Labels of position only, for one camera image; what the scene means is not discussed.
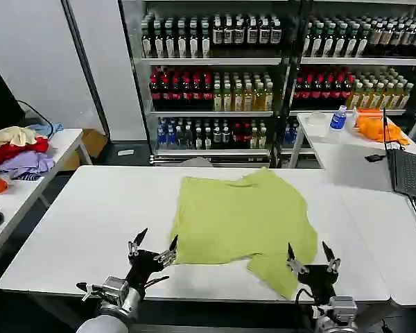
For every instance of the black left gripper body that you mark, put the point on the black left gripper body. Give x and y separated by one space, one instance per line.
144 265

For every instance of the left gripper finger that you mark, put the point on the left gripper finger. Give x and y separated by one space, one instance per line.
136 243
168 256

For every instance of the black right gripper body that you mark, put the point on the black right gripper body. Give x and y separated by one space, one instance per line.
319 281

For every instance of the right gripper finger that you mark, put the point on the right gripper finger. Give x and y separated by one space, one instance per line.
333 262
293 261

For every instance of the light green shirt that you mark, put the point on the light green shirt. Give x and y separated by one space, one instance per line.
239 222

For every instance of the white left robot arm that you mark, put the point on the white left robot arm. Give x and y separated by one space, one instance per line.
109 320

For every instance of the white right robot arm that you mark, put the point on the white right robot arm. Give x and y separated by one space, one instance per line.
336 315

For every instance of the small white flat object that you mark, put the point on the small white flat object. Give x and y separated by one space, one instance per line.
126 152

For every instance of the grey chair back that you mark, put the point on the grey chair back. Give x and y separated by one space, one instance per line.
196 162

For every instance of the white side desk with laptop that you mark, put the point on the white side desk with laptop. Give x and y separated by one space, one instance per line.
353 159

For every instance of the brown cardboard box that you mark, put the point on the brown cardboard box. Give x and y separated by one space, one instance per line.
92 144

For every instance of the small black device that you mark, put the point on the small black device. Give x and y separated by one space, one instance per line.
374 157

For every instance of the black laptop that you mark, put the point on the black laptop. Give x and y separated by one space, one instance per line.
410 171

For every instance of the striped cloth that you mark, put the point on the striped cloth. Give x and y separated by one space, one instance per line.
30 177

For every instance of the white side desk with clothes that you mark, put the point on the white side desk with clothes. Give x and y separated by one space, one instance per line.
14 204

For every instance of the purple cloth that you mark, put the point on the purple cloth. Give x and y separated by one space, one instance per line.
24 163

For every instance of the blue-label water bottle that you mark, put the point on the blue-label water bottle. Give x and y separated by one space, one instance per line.
337 121

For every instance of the orange cloth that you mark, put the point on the orange cloth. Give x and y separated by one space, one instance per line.
378 126

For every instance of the blue cloth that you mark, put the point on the blue cloth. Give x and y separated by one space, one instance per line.
50 128

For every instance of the white tape roll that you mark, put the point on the white tape roll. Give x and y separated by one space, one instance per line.
316 118

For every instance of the red cloth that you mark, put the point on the red cloth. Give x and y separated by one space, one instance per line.
10 152

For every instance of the cream cloth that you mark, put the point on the cream cloth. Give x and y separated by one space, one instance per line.
12 136

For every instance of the bottle shelf with white-label bottles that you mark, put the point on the bottle shelf with white-label bottles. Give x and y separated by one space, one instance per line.
208 86

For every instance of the bottle shelf with brown bottles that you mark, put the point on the bottle shelf with brown bottles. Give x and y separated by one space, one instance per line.
353 83

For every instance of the black monitor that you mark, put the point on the black monitor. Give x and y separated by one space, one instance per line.
0 104

